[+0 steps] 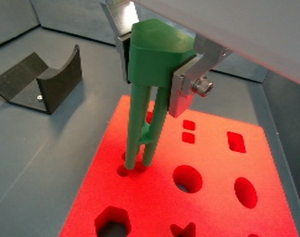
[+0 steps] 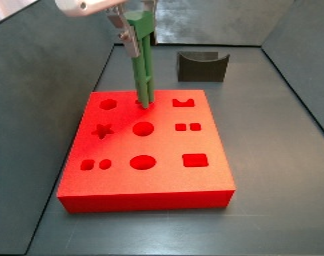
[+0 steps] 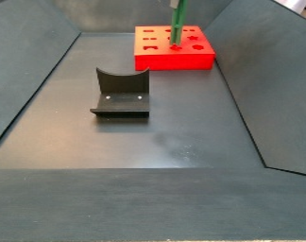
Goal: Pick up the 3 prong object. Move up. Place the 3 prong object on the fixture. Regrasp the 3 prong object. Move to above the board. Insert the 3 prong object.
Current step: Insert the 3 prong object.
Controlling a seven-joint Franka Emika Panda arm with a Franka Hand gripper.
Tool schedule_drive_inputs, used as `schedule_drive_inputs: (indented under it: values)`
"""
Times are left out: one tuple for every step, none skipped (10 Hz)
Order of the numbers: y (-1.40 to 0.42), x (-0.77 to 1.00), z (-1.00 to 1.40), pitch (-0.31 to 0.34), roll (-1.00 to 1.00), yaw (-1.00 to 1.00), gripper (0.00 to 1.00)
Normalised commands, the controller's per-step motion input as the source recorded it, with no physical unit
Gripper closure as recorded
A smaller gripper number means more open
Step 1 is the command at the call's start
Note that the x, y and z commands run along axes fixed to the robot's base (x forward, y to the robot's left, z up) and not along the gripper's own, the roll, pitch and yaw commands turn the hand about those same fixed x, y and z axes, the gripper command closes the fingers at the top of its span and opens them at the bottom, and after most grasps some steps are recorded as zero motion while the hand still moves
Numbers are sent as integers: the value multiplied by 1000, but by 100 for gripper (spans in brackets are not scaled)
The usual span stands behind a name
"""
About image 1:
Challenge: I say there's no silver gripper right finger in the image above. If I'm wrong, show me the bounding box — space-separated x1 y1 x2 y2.
169 34 232 118

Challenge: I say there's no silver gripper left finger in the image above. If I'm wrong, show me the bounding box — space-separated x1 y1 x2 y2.
101 0 140 83

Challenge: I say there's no green three prong object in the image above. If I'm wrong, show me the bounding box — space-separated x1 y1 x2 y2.
125 19 195 169

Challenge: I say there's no black curved fixture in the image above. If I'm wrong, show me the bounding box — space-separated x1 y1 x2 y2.
0 45 82 115

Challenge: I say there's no red shape sorter block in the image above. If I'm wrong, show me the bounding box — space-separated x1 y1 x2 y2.
60 96 299 237

